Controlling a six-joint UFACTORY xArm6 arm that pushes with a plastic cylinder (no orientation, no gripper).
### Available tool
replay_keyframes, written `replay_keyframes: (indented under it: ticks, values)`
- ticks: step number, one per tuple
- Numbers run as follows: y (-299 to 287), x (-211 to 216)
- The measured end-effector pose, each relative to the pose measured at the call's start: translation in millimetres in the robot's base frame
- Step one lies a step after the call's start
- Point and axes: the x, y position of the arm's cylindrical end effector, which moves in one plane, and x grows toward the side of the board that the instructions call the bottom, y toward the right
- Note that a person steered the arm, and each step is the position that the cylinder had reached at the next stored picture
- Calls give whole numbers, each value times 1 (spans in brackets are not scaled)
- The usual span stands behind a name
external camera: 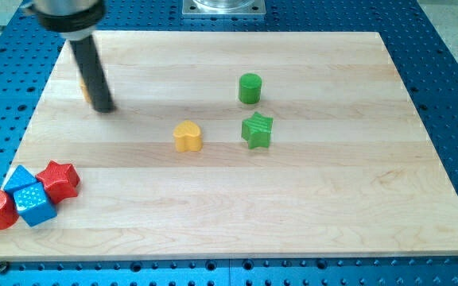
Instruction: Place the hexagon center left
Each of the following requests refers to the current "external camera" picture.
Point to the blue cube block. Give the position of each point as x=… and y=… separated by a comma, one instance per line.
x=34, y=205

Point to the red star block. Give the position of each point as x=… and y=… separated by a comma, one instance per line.
x=59, y=180

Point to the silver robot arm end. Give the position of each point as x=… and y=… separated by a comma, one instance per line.
x=74, y=20

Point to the yellow heart block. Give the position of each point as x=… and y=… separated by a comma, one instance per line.
x=188, y=137

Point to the blue triangular block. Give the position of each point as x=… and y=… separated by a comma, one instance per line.
x=19, y=179

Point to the green star block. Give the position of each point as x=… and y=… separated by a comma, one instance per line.
x=256, y=130

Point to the green cylinder block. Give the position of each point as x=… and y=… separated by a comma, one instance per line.
x=250, y=86

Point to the light wooden board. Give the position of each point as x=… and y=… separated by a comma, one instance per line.
x=350, y=170

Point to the yellow hexagon block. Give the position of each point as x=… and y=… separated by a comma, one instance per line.
x=85, y=91

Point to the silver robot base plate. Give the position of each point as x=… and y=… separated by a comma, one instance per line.
x=223, y=7

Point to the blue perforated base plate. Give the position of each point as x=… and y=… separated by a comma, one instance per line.
x=424, y=61

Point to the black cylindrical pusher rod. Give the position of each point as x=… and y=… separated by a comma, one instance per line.
x=91, y=71

